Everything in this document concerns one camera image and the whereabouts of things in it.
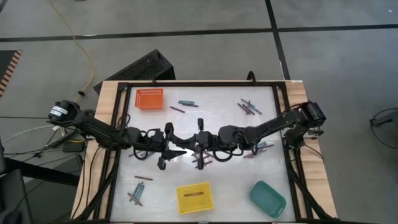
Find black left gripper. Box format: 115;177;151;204
149;123;190;170

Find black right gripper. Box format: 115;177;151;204
185;118;218;170

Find yellow plastic basket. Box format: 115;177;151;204
175;182;215;215

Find orange plastic basket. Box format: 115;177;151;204
134;88;165;111

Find wooden table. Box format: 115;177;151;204
70;79;338;222

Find teal plastic tray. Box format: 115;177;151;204
249;180;287;219

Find black power brick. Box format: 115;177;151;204
62;141;86;153

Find black metal floor bar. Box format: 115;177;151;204
2;157;81;187

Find black orange striped mat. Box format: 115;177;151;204
0;49;23;98

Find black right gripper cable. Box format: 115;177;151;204
213;146;261;163

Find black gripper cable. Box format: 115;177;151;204
132;129;156;161
213;146;261;163

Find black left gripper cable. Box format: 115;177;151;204
132;129;156;161

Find black metal table frame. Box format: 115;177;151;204
74;80;336;224

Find white cable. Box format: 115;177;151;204
1;124;65;146

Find black floor cable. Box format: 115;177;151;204
0;115;50;121

